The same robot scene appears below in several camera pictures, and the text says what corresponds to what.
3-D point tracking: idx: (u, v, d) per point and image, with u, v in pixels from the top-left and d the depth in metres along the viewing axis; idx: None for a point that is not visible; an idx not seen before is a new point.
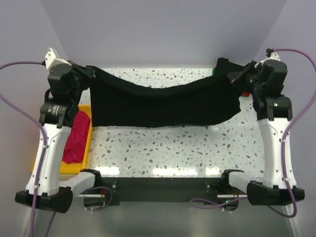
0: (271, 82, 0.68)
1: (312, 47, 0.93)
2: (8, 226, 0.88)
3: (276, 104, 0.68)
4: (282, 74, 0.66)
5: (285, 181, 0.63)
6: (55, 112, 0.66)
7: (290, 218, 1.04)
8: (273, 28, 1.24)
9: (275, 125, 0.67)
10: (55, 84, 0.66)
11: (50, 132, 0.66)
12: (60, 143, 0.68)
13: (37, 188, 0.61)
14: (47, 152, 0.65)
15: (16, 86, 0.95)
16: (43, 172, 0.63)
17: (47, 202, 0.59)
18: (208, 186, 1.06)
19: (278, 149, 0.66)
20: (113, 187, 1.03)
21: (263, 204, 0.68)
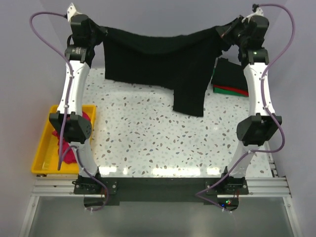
0: (254, 35, 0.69)
1: (308, 47, 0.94)
2: (8, 224, 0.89)
3: (256, 55, 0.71)
4: (265, 28, 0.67)
5: (265, 109, 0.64)
6: (77, 54, 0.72)
7: (290, 219, 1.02)
8: (271, 29, 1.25)
9: (255, 67, 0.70)
10: (77, 29, 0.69)
11: (74, 66, 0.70)
12: (83, 77, 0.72)
13: (67, 107, 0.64)
14: (73, 81, 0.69)
15: (18, 84, 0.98)
16: (70, 95, 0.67)
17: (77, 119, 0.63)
18: (208, 185, 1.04)
19: (257, 87, 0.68)
20: (113, 187, 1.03)
21: (251, 137, 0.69)
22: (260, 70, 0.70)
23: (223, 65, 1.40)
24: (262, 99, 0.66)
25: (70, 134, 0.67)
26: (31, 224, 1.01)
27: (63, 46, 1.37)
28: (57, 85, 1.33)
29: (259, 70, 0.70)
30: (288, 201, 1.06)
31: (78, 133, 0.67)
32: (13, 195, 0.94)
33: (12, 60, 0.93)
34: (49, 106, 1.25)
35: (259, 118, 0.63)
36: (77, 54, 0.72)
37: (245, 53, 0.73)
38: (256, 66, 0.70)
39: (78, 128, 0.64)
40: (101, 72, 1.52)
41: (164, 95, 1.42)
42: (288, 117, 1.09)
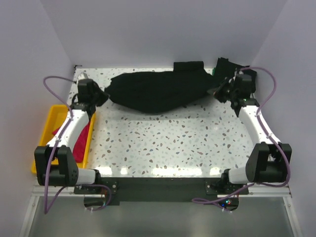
0: (242, 87, 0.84)
1: (309, 46, 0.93)
2: (8, 224, 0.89)
3: (246, 101, 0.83)
4: (249, 81, 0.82)
5: (269, 137, 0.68)
6: (80, 108, 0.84)
7: (290, 219, 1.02)
8: (272, 29, 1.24)
9: (249, 109, 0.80)
10: (83, 89, 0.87)
11: (76, 114, 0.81)
12: (81, 122, 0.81)
13: (58, 140, 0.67)
14: (71, 122, 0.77)
15: (18, 83, 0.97)
16: (64, 132, 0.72)
17: (65, 152, 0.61)
18: (208, 186, 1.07)
19: (255, 122, 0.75)
20: (113, 187, 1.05)
21: (262, 176, 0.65)
22: (253, 110, 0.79)
23: (222, 66, 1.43)
24: (263, 130, 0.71)
25: (53, 176, 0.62)
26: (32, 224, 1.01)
27: (63, 45, 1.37)
28: (56, 85, 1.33)
29: (253, 110, 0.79)
30: (288, 201, 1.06)
31: (65, 172, 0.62)
32: (13, 195, 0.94)
33: (11, 61, 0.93)
34: (49, 106, 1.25)
35: (266, 147, 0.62)
36: (79, 106, 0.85)
37: (236, 101, 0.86)
38: (249, 107, 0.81)
39: (65, 163, 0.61)
40: (101, 72, 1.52)
41: None
42: (288, 117, 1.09)
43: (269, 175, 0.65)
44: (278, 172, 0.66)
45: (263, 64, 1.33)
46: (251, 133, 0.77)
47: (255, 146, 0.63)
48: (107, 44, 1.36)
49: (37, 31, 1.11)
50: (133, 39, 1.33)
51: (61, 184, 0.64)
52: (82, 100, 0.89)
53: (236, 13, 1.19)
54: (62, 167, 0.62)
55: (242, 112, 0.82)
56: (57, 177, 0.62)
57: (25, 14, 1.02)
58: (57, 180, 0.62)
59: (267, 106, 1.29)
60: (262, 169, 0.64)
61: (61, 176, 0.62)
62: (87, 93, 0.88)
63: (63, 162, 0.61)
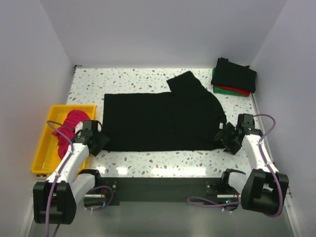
0: (245, 121, 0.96)
1: (310, 47, 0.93)
2: (8, 223, 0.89)
3: (250, 131, 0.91)
4: (251, 116, 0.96)
5: (267, 166, 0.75)
6: (81, 141, 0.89)
7: (290, 218, 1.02)
8: (272, 29, 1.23)
9: (252, 138, 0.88)
10: (87, 124, 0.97)
11: (76, 148, 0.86)
12: (80, 157, 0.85)
13: (58, 176, 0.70)
14: (72, 156, 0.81)
15: (18, 83, 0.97)
16: (64, 168, 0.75)
17: (64, 189, 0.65)
18: (208, 186, 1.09)
19: (256, 149, 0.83)
20: (113, 187, 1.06)
21: (255, 203, 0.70)
22: (256, 139, 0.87)
23: (223, 65, 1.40)
24: (262, 159, 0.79)
25: (51, 212, 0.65)
26: (31, 224, 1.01)
27: (62, 44, 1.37)
28: (56, 86, 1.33)
29: (256, 139, 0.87)
30: (287, 201, 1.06)
31: (62, 209, 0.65)
32: (14, 196, 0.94)
33: (11, 61, 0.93)
34: (49, 107, 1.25)
35: (261, 175, 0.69)
36: (81, 140, 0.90)
37: (241, 130, 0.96)
38: (253, 137, 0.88)
39: (63, 199, 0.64)
40: (101, 72, 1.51)
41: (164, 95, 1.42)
42: (288, 118, 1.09)
43: (263, 203, 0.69)
44: (274, 203, 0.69)
45: (262, 64, 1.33)
46: (252, 160, 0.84)
47: (252, 173, 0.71)
48: (107, 44, 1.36)
49: (37, 31, 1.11)
50: (133, 39, 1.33)
51: (58, 222, 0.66)
52: (84, 135, 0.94)
53: (236, 13, 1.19)
54: (60, 204, 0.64)
55: (245, 139, 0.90)
56: (54, 215, 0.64)
57: (25, 14, 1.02)
58: (54, 217, 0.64)
59: (266, 107, 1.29)
60: (256, 196, 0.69)
61: (59, 213, 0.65)
62: (90, 129, 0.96)
63: (61, 199, 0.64)
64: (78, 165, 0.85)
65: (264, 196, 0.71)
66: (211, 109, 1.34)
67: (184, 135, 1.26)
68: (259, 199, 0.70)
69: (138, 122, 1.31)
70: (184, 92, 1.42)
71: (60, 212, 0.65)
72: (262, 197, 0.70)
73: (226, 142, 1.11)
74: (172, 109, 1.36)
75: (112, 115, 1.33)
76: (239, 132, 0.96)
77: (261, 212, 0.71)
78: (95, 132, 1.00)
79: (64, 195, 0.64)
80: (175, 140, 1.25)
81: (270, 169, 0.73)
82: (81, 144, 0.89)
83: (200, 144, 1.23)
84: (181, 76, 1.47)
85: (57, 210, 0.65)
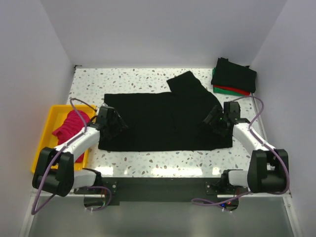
0: (231, 109, 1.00)
1: (310, 47, 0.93)
2: (8, 223, 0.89)
3: (237, 120, 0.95)
4: (236, 104, 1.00)
5: (264, 145, 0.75)
6: (95, 127, 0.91)
7: (290, 218, 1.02)
8: (272, 29, 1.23)
9: (242, 126, 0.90)
10: (103, 111, 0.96)
11: (90, 130, 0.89)
12: (90, 138, 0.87)
13: (65, 146, 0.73)
14: (83, 136, 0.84)
15: (18, 83, 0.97)
16: (73, 142, 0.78)
17: (67, 159, 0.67)
18: (208, 186, 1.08)
19: (249, 134, 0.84)
20: (113, 187, 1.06)
21: (264, 184, 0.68)
22: (246, 126, 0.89)
23: (223, 65, 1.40)
24: (258, 140, 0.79)
25: (49, 180, 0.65)
26: (31, 224, 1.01)
27: (62, 44, 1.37)
28: (56, 86, 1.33)
29: (245, 126, 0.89)
30: (287, 201, 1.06)
31: (60, 178, 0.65)
32: (14, 195, 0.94)
33: (11, 61, 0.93)
34: (49, 107, 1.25)
35: (262, 153, 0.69)
36: (95, 125, 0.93)
37: (229, 122, 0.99)
38: (242, 125, 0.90)
39: (63, 170, 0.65)
40: (101, 72, 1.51)
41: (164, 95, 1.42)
42: (288, 118, 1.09)
43: (272, 182, 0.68)
44: (280, 179, 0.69)
45: (263, 64, 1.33)
46: (248, 145, 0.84)
47: (253, 156, 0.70)
48: (107, 44, 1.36)
49: (37, 30, 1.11)
50: (133, 39, 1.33)
51: (52, 191, 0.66)
52: (99, 121, 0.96)
53: (236, 14, 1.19)
54: (59, 173, 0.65)
55: (236, 129, 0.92)
56: (50, 183, 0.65)
57: (25, 14, 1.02)
58: (50, 185, 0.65)
59: (266, 106, 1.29)
60: (263, 177, 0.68)
61: (56, 182, 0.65)
62: (105, 117, 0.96)
63: (62, 168, 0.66)
64: (84, 148, 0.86)
65: (270, 176, 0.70)
66: (211, 109, 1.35)
67: (184, 135, 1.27)
68: (266, 179, 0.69)
69: (138, 122, 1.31)
70: (184, 92, 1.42)
71: (58, 181, 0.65)
72: (269, 177, 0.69)
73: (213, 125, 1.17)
74: (172, 109, 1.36)
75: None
76: (227, 124, 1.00)
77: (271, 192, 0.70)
78: (110, 120, 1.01)
79: (65, 165, 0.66)
80: (174, 140, 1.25)
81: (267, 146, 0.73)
82: (95, 129, 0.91)
83: (200, 145, 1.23)
84: (181, 75, 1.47)
85: (55, 179, 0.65)
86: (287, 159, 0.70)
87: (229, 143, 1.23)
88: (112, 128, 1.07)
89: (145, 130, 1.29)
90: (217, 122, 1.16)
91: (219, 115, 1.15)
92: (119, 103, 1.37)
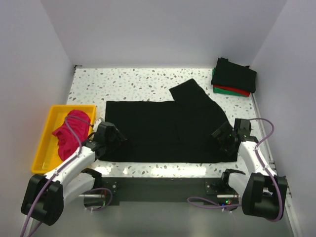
0: (241, 126, 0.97)
1: (310, 47, 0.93)
2: (8, 223, 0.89)
3: (245, 138, 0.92)
4: (247, 122, 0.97)
5: (265, 170, 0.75)
6: (91, 147, 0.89)
7: (290, 218, 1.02)
8: (273, 28, 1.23)
9: (248, 144, 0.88)
10: (101, 130, 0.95)
11: (84, 151, 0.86)
12: (85, 160, 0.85)
13: (55, 175, 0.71)
14: (76, 158, 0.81)
15: (18, 84, 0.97)
16: (64, 168, 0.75)
17: (55, 190, 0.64)
18: (208, 186, 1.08)
19: (254, 155, 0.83)
20: (113, 187, 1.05)
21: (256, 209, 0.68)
22: (252, 145, 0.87)
23: (223, 65, 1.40)
24: (260, 163, 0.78)
25: (38, 207, 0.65)
26: (32, 223, 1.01)
27: (62, 44, 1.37)
28: (56, 86, 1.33)
29: (252, 145, 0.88)
30: (287, 201, 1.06)
31: (48, 208, 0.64)
32: (14, 195, 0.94)
33: (11, 62, 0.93)
34: (49, 107, 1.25)
35: (261, 178, 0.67)
36: (92, 144, 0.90)
37: (237, 138, 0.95)
38: (249, 142, 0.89)
39: (51, 200, 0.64)
40: (101, 72, 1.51)
41: (164, 95, 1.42)
42: (288, 118, 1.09)
43: (264, 208, 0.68)
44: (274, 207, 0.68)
45: (263, 64, 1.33)
46: (250, 165, 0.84)
47: (250, 178, 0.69)
48: (107, 44, 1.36)
49: (37, 31, 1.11)
50: (133, 39, 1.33)
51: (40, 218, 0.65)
52: (96, 139, 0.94)
53: (236, 14, 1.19)
54: (47, 203, 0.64)
55: (242, 146, 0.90)
56: (38, 212, 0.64)
57: (25, 14, 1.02)
58: (37, 214, 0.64)
59: (266, 107, 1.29)
60: (256, 200, 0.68)
61: (43, 211, 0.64)
62: (103, 134, 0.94)
63: (51, 197, 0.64)
64: (78, 171, 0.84)
65: (265, 201, 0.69)
66: (214, 114, 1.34)
67: (188, 145, 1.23)
68: (259, 204, 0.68)
69: (138, 122, 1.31)
70: (184, 95, 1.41)
71: (46, 211, 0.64)
72: (263, 202, 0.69)
73: (222, 143, 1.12)
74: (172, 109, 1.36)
75: (113, 116, 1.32)
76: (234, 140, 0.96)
77: (262, 217, 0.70)
78: (107, 137, 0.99)
79: (54, 196, 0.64)
80: (178, 151, 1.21)
81: (268, 173, 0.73)
82: (90, 150, 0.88)
83: (204, 149, 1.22)
84: (184, 84, 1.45)
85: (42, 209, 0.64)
86: (286, 189, 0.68)
87: None
88: (110, 143, 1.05)
89: (145, 130, 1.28)
90: (225, 139, 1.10)
91: (228, 132, 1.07)
92: (119, 102, 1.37)
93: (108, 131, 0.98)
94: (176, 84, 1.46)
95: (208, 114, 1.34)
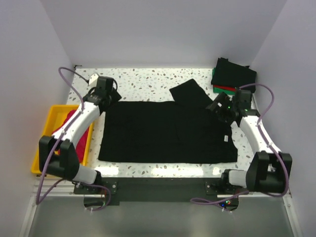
0: (242, 98, 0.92)
1: (310, 47, 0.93)
2: (8, 223, 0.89)
3: (247, 111, 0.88)
4: (248, 94, 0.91)
5: (269, 147, 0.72)
6: (93, 101, 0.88)
7: (290, 218, 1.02)
8: (273, 28, 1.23)
9: (249, 119, 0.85)
10: (101, 82, 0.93)
11: (87, 106, 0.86)
12: (91, 115, 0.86)
13: (63, 134, 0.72)
14: (81, 115, 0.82)
15: (18, 83, 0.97)
16: (71, 126, 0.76)
17: (67, 147, 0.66)
18: (208, 186, 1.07)
19: (256, 130, 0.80)
20: (113, 187, 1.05)
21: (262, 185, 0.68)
22: (254, 120, 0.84)
23: (223, 65, 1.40)
24: (264, 140, 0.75)
25: (55, 166, 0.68)
26: (31, 224, 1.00)
27: (62, 44, 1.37)
28: (56, 86, 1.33)
29: (254, 120, 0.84)
30: (287, 201, 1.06)
31: (64, 165, 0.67)
32: (14, 195, 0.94)
33: (12, 62, 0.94)
34: (49, 107, 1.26)
35: (265, 156, 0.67)
36: (93, 98, 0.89)
37: (237, 112, 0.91)
38: (251, 117, 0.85)
39: (65, 157, 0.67)
40: (101, 72, 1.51)
41: (164, 95, 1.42)
42: (288, 118, 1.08)
43: (270, 185, 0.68)
44: (279, 182, 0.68)
45: (263, 64, 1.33)
46: (252, 142, 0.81)
47: (255, 156, 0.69)
48: (107, 44, 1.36)
49: (37, 31, 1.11)
50: (133, 39, 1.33)
51: (59, 176, 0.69)
52: (97, 93, 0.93)
53: (236, 14, 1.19)
54: (62, 160, 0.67)
55: (243, 121, 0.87)
56: (56, 169, 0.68)
57: (25, 14, 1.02)
58: (57, 171, 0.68)
59: (266, 107, 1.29)
60: (261, 177, 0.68)
61: (60, 168, 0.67)
62: (104, 88, 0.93)
63: (64, 155, 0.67)
64: (86, 127, 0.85)
65: (270, 177, 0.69)
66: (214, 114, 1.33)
67: (188, 146, 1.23)
68: (264, 181, 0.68)
69: (138, 122, 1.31)
70: (184, 95, 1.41)
71: (63, 167, 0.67)
72: (267, 178, 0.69)
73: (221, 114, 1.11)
74: (172, 109, 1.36)
75: (113, 116, 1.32)
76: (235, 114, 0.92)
77: (268, 193, 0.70)
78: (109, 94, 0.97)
79: (66, 153, 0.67)
80: (178, 151, 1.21)
81: (273, 150, 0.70)
82: (93, 105, 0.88)
83: (204, 148, 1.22)
84: (184, 84, 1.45)
85: (59, 165, 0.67)
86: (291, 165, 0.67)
87: (234, 150, 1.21)
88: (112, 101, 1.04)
89: (145, 130, 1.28)
90: (223, 110, 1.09)
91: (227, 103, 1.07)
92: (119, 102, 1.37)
93: (108, 87, 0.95)
94: (176, 84, 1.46)
95: (209, 113, 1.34)
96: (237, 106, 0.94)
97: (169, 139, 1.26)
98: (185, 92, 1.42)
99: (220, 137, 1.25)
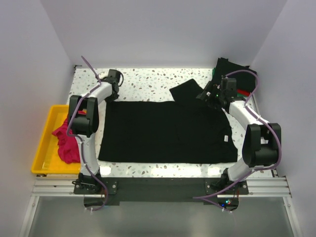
0: (228, 88, 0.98)
1: (310, 47, 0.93)
2: (8, 222, 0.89)
3: (233, 98, 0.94)
4: (233, 82, 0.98)
5: (258, 120, 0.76)
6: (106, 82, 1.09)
7: (290, 218, 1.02)
8: (273, 28, 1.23)
9: (237, 103, 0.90)
10: (112, 72, 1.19)
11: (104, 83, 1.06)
12: (105, 90, 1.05)
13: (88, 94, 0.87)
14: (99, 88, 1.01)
15: (18, 83, 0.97)
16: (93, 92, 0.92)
17: (94, 100, 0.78)
18: (208, 186, 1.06)
19: (244, 110, 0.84)
20: (113, 187, 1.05)
21: (259, 156, 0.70)
22: (242, 104, 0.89)
23: (223, 65, 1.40)
24: (253, 116, 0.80)
25: (81, 120, 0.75)
26: (32, 224, 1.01)
27: (62, 44, 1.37)
28: (57, 85, 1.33)
29: (241, 103, 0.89)
30: (287, 201, 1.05)
31: (91, 117, 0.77)
32: (14, 195, 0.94)
33: (12, 61, 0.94)
34: (49, 107, 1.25)
35: (257, 127, 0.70)
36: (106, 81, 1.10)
37: (225, 100, 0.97)
38: (238, 102, 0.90)
39: (92, 108, 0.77)
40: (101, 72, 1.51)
41: (163, 95, 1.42)
42: (288, 118, 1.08)
43: (265, 156, 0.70)
44: (273, 151, 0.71)
45: (263, 65, 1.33)
46: (243, 123, 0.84)
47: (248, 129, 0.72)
48: (107, 44, 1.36)
49: (37, 31, 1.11)
50: (133, 40, 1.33)
51: (83, 129, 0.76)
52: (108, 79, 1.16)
53: (236, 14, 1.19)
54: (90, 113, 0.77)
55: (232, 106, 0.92)
56: (82, 122, 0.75)
57: (25, 15, 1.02)
58: (82, 124, 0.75)
59: (266, 106, 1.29)
60: (257, 149, 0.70)
61: (87, 120, 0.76)
62: (114, 76, 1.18)
63: (91, 108, 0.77)
64: (101, 98, 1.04)
65: (264, 148, 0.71)
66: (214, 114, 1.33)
67: (188, 146, 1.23)
68: (260, 153, 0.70)
69: (138, 121, 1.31)
70: (184, 95, 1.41)
71: (89, 120, 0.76)
72: (262, 149, 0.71)
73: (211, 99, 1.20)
74: (172, 109, 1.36)
75: (113, 116, 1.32)
76: (223, 103, 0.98)
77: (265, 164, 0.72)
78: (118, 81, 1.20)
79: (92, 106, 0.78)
80: (178, 151, 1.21)
81: (262, 121, 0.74)
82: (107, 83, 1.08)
83: (203, 148, 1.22)
84: (184, 84, 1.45)
85: (86, 118, 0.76)
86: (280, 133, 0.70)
87: (234, 150, 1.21)
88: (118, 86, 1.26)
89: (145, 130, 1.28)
90: (213, 98, 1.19)
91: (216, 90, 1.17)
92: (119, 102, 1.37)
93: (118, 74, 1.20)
94: (176, 83, 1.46)
95: (208, 113, 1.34)
96: (224, 94, 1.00)
97: (169, 139, 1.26)
98: (185, 92, 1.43)
99: (220, 137, 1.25)
